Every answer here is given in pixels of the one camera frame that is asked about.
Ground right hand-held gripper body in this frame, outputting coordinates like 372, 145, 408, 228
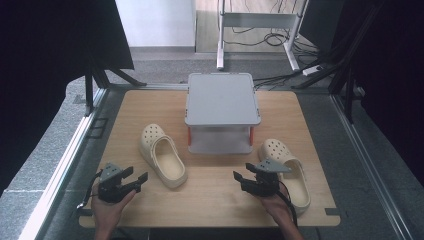
240, 159, 293, 198

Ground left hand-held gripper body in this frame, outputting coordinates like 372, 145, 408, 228
97, 162, 137, 204

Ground cream foam clog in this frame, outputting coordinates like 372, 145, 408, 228
138, 123, 189, 190
258, 138, 312, 216

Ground person's left hand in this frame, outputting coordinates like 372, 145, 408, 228
91, 184, 138, 232

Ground person's right hand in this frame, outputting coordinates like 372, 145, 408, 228
258, 185, 295, 230

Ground grey two-tier shoe rack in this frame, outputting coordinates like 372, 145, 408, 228
184, 72, 262, 155

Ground black tripod stand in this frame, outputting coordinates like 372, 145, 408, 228
84, 56, 148, 118
293, 0, 384, 125

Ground white power strip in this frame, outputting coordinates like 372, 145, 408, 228
302, 64, 324, 77

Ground black curtain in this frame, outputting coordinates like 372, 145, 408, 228
299, 0, 424, 188
0, 0, 135, 198

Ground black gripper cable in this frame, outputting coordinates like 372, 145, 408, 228
278, 180, 299, 228
76, 169, 103, 210

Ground aluminium frame rail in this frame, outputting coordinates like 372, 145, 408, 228
18, 87, 112, 240
329, 94, 418, 240

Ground black floor cables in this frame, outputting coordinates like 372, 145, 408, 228
223, 26, 323, 92

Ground white metal desk frame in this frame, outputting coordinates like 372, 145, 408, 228
215, 0, 309, 72

